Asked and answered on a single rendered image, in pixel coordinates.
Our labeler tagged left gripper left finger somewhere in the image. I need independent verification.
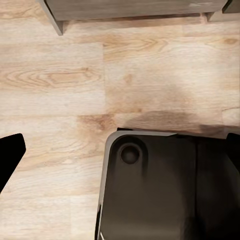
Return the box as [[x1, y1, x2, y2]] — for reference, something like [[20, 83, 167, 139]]
[[0, 133, 26, 193]]

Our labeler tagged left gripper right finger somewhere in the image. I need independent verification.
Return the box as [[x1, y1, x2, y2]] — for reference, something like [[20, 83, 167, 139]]
[[224, 132, 240, 173]]

